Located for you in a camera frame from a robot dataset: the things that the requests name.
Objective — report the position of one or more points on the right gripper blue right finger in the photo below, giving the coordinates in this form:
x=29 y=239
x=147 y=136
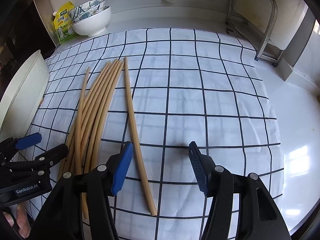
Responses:
x=202 y=167

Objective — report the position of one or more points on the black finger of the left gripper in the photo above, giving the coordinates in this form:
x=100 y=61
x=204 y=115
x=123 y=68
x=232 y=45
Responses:
x=48 y=159

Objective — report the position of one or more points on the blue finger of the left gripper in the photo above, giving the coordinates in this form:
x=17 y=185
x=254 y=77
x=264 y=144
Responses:
x=28 y=141

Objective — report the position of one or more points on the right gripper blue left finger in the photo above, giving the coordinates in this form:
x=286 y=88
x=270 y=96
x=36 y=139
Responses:
x=119 y=167

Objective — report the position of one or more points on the wooden chopstick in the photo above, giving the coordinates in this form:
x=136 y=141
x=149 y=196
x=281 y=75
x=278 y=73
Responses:
x=91 y=108
x=86 y=149
x=70 y=138
x=135 y=138
x=105 y=109
x=87 y=97
x=91 y=99

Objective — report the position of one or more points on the large white round bowl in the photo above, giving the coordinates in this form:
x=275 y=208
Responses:
x=23 y=96

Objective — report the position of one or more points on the wooden chopstick crossing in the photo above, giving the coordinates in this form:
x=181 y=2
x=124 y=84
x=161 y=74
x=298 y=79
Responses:
x=78 y=126

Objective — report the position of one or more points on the person's left hand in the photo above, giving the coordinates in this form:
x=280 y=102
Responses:
x=21 y=220

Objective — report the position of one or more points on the white blue checkered cloth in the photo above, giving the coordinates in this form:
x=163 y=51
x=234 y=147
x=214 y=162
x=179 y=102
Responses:
x=187 y=85

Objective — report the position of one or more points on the yellow seasoning pouch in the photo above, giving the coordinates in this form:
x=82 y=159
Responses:
x=63 y=24

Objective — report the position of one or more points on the white ceramic bowl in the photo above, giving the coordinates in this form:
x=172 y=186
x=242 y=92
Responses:
x=93 y=25

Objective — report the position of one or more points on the blue patterned bowl top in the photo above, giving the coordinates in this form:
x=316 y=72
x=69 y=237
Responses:
x=77 y=11

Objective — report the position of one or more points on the blue patterned bowl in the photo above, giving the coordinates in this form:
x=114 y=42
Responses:
x=77 y=11
x=93 y=11

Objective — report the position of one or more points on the blue patterned bowl middle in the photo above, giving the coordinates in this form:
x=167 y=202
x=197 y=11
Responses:
x=93 y=11

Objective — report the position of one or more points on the metal rack frame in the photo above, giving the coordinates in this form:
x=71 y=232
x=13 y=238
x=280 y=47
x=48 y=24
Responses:
x=255 y=21

